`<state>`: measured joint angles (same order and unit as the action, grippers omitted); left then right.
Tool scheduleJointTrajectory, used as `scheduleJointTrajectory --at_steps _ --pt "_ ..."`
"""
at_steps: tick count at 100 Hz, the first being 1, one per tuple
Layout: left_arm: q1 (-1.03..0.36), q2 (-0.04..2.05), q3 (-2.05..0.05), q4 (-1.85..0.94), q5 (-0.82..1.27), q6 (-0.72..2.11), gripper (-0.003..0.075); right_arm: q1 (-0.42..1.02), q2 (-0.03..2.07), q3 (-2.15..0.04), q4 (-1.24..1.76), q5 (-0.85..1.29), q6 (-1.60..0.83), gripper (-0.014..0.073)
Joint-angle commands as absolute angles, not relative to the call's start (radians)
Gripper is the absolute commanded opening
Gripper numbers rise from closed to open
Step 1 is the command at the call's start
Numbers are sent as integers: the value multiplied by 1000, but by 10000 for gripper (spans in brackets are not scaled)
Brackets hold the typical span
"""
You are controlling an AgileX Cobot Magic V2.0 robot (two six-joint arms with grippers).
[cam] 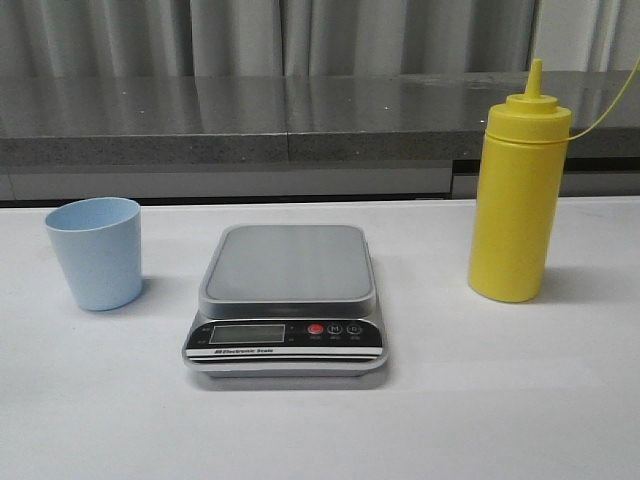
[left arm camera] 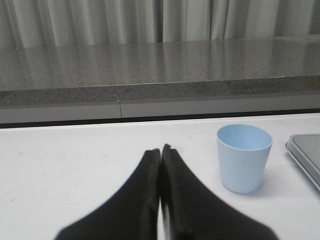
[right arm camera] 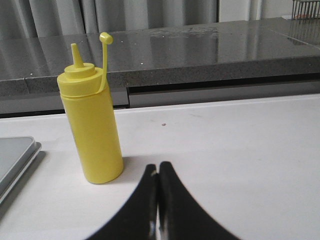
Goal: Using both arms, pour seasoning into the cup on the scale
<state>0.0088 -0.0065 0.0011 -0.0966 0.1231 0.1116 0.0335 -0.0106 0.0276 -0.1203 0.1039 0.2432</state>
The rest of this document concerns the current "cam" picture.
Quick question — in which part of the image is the light blue plastic cup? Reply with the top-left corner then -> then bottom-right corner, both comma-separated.
45,197 -> 143,311

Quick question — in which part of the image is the yellow squeeze bottle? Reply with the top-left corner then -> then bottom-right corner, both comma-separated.
467,58 -> 640,304

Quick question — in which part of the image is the silver digital kitchen scale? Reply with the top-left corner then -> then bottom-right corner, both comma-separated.
182,224 -> 389,378

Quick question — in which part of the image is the grey stone counter ledge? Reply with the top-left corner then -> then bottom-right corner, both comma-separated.
0,69 -> 640,201

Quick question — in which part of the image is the grey pleated curtain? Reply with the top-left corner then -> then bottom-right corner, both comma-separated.
1,1 -> 639,77

